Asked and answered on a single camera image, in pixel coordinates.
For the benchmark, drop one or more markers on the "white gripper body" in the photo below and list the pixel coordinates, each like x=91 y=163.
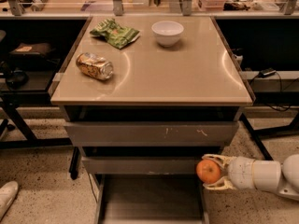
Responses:
x=240 y=173

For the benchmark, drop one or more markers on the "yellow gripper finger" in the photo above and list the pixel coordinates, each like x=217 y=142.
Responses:
x=223 y=183
x=221 y=160

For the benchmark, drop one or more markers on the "orange fruit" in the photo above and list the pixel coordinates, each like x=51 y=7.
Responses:
x=208 y=171

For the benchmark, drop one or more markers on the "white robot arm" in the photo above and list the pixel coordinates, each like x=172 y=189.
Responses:
x=281 y=179

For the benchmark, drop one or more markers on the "open bottom drawer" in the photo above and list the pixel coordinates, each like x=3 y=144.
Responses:
x=150 y=199

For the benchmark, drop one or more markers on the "grey drawer cabinet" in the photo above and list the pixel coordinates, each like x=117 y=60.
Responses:
x=196 y=80

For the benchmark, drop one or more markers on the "middle grey drawer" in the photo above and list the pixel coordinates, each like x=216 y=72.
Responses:
x=140 y=165

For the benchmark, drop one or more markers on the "grey drawer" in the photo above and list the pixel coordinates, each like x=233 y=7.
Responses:
x=140 y=165
x=151 y=134

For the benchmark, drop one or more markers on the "top grey drawer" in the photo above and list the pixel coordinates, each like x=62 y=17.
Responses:
x=151 y=134

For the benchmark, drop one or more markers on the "black power adapter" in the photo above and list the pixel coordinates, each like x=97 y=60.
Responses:
x=267 y=72

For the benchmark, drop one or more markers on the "white ceramic bowl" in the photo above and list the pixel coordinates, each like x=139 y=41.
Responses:
x=167 y=33

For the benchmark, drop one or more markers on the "crushed gold soda can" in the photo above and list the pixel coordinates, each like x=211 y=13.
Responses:
x=94 y=66

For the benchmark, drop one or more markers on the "green chip bag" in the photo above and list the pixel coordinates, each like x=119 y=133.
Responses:
x=115 y=35

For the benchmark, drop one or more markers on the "white shoe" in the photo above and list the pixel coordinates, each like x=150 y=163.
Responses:
x=8 y=194

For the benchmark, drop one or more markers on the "black headphones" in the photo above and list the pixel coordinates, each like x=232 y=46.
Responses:
x=15 y=79

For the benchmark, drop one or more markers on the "black bag on shelf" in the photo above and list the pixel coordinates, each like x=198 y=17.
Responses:
x=31 y=54

